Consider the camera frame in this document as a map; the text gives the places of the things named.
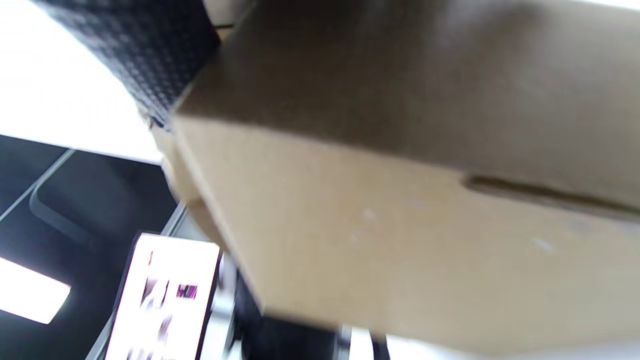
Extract brown cardboard mailer box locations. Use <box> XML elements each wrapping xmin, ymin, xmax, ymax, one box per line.
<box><xmin>150</xmin><ymin>0</ymin><xmax>640</xmax><ymax>357</ymax></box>

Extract ceiling light panel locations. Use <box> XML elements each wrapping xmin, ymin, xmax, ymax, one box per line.
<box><xmin>0</xmin><ymin>256</ymin><xmax>72</xmax><ymax>326</ymax></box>

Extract person's right hand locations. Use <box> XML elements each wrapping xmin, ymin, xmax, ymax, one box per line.
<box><xmin>30</xmin><ymin>0</ymin><xmax>221</xmax><ymax>129</ymax></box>

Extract bright display screen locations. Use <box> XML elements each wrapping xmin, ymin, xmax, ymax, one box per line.
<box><xmin>101</xmin><ymin>231</ymin><xmax>222</xmax><ymax>360</ymax></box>

